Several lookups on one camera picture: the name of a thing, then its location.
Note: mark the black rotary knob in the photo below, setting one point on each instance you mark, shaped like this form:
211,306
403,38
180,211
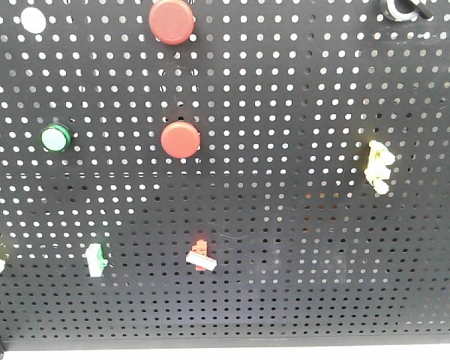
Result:
405,11

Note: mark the lower red round push button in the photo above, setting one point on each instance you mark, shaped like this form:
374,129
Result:
180,139

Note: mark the red round push button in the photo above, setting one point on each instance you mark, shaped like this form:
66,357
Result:
171,21
180,139

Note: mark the black perforated pegboard panel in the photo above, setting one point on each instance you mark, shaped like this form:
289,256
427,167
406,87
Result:
286,96

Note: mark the upper red round push button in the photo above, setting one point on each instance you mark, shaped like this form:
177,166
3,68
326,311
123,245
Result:
171,21

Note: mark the green round push button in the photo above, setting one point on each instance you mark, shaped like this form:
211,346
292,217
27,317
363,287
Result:
55,137

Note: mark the white standing desk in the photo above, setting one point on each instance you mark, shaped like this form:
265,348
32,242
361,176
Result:
433,351

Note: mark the grey round blank button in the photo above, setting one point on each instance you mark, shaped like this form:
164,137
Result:
33,20

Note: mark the red and white switch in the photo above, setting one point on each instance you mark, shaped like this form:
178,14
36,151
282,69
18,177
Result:
198,257

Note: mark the white and green switch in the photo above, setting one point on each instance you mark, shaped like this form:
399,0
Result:
95,260

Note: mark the yellow toggle switch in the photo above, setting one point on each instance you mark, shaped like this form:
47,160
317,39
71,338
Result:
377,172

